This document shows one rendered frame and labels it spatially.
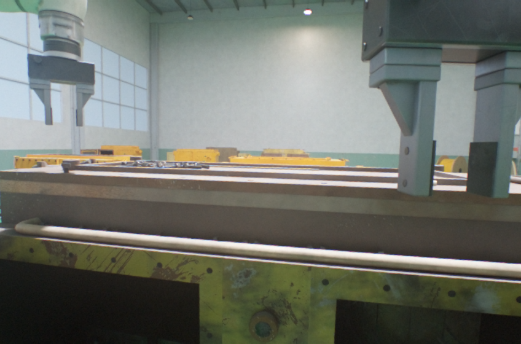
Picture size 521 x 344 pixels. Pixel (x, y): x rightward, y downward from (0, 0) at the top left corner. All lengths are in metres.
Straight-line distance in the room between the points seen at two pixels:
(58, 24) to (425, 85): 0.75
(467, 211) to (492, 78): 0.40
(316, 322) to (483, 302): 0.27
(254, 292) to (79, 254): 0.37
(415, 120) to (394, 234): 0.39
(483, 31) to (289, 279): 0.44
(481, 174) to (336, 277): 0.33
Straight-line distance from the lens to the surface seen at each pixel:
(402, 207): 0.59
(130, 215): 0.70
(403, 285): 0.55
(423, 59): 0.23
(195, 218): 0.62
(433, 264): 0.56
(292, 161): 3.31
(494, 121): 0.26
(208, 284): 0.57
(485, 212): 0.65
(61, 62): 0.82
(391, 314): 0.92
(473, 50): 0.25
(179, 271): 0.59
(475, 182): 0.27
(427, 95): 0.23
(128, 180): 0.69
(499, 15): 0.25
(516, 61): 0.27
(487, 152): 0.26
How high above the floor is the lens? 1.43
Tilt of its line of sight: 5 degrees down
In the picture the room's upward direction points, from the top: 1 degrees clockwise
